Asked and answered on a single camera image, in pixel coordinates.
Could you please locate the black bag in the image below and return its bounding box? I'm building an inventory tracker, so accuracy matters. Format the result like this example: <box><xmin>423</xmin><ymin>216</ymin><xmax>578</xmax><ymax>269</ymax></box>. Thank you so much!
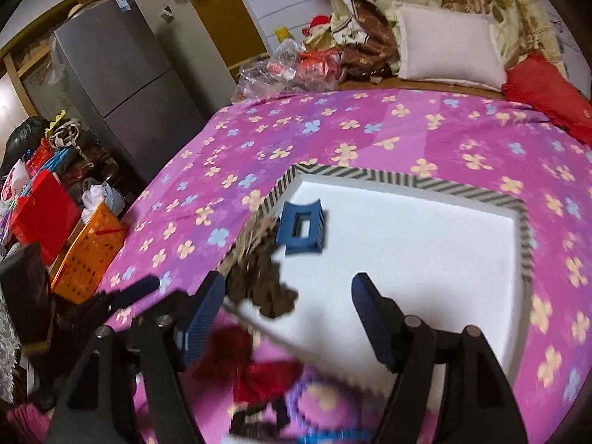
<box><xmin>1</xmin><ymin>116</ymin><xmax>50</xmax><ymax>178</ymax></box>

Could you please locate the white pillow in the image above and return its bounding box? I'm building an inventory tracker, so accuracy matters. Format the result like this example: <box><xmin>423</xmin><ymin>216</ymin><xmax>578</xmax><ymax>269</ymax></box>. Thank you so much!
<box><xmin>395</xmin><ymin>4</ymin><xmax>507</xmax><ymax>91</ymax></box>

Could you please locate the grey refrigerator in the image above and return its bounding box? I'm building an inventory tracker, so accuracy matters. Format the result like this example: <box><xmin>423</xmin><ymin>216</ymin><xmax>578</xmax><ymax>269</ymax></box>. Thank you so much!
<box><xmin>54</xmin><ymin>0</ymin><xmax>206</xmax><ymax>184</ymax></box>

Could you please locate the brown patterned blanket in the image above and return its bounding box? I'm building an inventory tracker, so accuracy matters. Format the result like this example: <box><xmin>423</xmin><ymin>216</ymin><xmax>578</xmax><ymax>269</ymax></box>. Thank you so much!
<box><xmin>330</xmin><ymin>0</ymin><xmax>399</xmax><ymax>80</ymax></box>

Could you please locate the blue hair claw clip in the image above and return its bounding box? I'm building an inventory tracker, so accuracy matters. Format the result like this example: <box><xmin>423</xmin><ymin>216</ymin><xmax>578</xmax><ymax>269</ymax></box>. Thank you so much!
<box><xmin>276</xmin><ymin>199</ymin><xmax>325</xmax><ymax>256</ymax></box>

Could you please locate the red gift bag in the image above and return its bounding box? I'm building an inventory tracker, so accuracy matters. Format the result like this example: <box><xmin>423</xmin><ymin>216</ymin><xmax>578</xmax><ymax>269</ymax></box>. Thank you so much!
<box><xmin>9</xmin><ymin>169</ymin><xmax>81</xmax><ymax>266</ymax></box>

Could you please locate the orange plastic basket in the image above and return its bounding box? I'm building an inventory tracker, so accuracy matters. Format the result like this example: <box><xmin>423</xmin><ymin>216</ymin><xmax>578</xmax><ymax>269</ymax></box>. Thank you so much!
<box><xmin>50</xmin><ymin>202</ymin><xmax>127</xmax><ymax>305</ymax></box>

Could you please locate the pink floral bedsheet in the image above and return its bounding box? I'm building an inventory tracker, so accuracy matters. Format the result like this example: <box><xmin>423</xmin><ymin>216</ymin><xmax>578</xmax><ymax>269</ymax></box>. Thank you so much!
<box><xmin>101</xmin><ymin>89</ymin><xmax>591</xmax><ymax>443</ymax></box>

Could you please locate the clear plastic bags pile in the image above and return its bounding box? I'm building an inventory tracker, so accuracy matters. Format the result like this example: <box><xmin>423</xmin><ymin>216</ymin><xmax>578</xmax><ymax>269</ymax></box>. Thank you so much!
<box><xmin>231</xmin><ymin>38</ymin><xmax>342</xmax><ymax>103</ymax></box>

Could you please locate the leopard print scrunchie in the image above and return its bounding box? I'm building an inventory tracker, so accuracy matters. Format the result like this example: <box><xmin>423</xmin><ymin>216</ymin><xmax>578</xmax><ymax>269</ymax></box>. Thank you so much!
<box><xmin>218</xmin><ymin>215</ymin><xmax>298</xmax><ymax>319</ymax></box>

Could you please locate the blue bead bracelet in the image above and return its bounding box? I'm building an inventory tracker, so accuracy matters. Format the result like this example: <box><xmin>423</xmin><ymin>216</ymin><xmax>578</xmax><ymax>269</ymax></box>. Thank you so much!
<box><xmin>228</xmin><ymin>376</ymin><xmax>376</xmax><ymax>444</ymax></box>

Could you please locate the white striped-rim tray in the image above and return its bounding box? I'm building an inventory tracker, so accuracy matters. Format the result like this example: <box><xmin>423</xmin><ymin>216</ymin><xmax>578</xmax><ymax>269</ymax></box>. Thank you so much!
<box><xmin>226</xmin><ymin>164</ymin><xmax>534</xmax><ymax>396</ymax></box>

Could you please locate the red satin bow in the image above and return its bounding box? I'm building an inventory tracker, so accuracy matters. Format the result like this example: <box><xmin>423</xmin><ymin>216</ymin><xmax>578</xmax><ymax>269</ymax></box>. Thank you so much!
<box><xmin>193</xmin><ymin>325</ymin><xmax>303</xmax><ymax>407</ymax></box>

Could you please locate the red cushion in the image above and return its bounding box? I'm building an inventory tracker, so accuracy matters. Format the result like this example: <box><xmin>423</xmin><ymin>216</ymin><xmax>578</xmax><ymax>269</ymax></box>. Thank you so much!
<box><xmin>502</xmin><ymin>52</ymin><xmax>592</xmax><ymax>147</ymax></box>

